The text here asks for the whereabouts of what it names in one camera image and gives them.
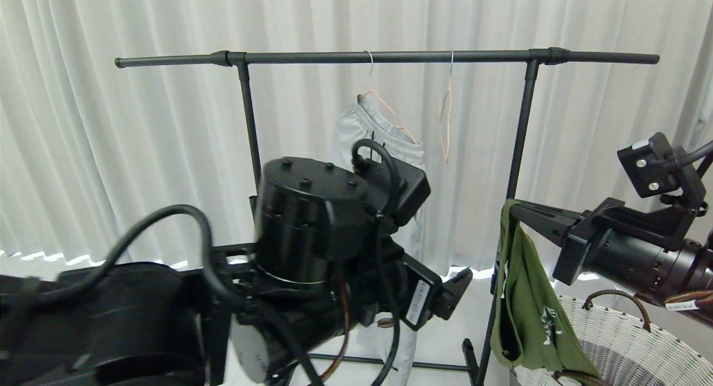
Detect pink clothes hanger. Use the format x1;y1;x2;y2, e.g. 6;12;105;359
359;52;418;145
440;52;455;165

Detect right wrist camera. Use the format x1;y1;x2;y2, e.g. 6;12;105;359
590;133;709;252

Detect white laundry basket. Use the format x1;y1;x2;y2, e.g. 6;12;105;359
510;290;713;386

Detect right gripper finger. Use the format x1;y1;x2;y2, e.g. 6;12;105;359
521;219;575;248
510;202;584;232

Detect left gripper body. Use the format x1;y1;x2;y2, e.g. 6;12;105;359
231;252;446;384

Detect black clothes rack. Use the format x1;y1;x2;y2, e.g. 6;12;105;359
115;47;661;386

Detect white curtain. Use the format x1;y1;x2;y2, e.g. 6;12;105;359
0;0;713;275

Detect green garment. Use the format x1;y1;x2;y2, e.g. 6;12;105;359
490;199;602;378

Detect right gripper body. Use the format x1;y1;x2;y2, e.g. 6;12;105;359
553;208;713;306

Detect black cable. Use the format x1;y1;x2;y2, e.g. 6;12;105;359
33;140;402;386
666;140;713;169

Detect pale grey shorts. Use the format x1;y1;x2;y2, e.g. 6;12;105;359
333;94;428;386

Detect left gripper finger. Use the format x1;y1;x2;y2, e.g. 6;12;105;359
434;268;474;321

